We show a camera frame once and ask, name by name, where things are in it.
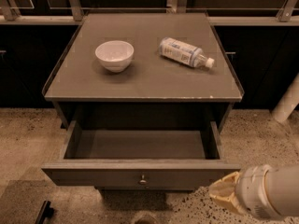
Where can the foam gripper body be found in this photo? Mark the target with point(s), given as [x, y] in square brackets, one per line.
[253, 190]

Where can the grey top drawer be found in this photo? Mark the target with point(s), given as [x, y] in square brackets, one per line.
[140, 159]

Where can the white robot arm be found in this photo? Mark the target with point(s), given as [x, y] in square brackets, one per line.
[264, 192]

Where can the grey drawer cabinet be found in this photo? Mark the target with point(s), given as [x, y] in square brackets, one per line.
[153, 92]

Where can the clear plastic water bottle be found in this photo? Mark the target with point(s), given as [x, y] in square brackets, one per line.
[185, 53]

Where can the white ceramic bowl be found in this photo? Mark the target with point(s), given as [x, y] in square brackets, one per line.
[115, 55]

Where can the black object on floor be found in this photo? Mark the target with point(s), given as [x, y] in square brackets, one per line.
[46, 211]

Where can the white cylindrical post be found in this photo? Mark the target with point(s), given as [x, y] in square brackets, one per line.
[288, 102]

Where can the metal railing frame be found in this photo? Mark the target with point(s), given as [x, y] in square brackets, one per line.
[218, 12]

